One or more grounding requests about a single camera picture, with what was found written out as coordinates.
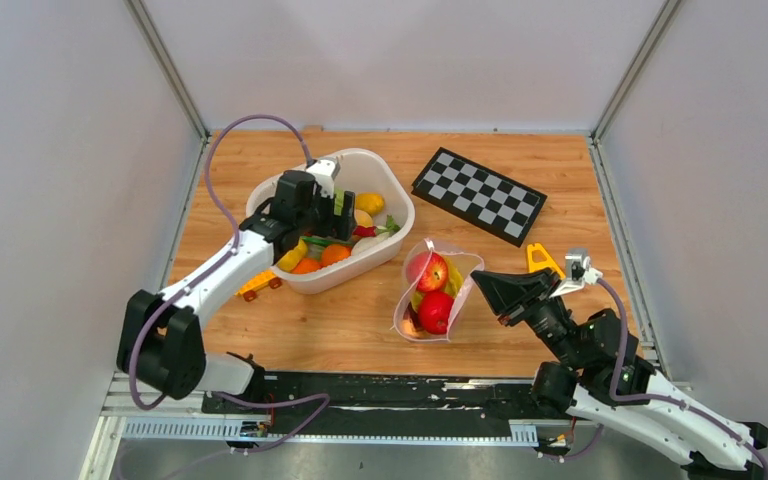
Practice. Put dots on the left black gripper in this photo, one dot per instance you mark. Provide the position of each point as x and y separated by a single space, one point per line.
337 225

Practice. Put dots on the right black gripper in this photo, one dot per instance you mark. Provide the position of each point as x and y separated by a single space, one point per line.
515 296

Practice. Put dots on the yellow peach fruit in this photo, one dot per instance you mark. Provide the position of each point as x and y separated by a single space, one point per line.
363 219

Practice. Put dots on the white plastic basket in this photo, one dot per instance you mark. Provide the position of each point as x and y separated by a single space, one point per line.
361 171

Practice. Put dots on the orange fruit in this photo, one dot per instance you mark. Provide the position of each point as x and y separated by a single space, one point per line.
333 254
306 265

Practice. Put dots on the clear zip top bag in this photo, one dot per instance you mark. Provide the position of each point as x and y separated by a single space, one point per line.
466 263

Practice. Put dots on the yellow napa cabbage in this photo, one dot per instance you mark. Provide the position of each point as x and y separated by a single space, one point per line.
454 283

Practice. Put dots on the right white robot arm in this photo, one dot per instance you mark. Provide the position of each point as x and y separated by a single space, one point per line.
597 375

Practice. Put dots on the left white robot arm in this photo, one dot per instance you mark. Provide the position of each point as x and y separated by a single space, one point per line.
161 343

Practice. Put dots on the red chili pepper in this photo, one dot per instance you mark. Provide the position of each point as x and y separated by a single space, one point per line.
365 231

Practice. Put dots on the yellow plastic triangle piece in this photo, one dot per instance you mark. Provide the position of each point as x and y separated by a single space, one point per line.
538 258

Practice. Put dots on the white daikon radish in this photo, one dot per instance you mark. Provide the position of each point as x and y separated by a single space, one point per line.
367 243

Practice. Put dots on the carrot with green stem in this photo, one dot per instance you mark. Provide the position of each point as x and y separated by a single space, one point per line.
325 242

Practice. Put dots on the yellow lemon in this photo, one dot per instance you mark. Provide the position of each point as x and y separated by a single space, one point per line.
292 258

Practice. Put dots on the black white checkerboard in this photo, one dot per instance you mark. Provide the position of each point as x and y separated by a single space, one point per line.
480 196

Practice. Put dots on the yellow toy car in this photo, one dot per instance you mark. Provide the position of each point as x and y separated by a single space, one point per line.
266 279

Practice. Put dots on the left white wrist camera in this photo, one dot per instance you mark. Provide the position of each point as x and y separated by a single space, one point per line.
325 171

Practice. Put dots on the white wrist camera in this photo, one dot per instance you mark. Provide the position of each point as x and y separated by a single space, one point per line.
579 271
325 171

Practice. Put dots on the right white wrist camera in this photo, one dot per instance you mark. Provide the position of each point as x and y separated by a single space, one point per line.
579 271

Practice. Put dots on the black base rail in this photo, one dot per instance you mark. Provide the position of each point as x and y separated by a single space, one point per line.
363 409

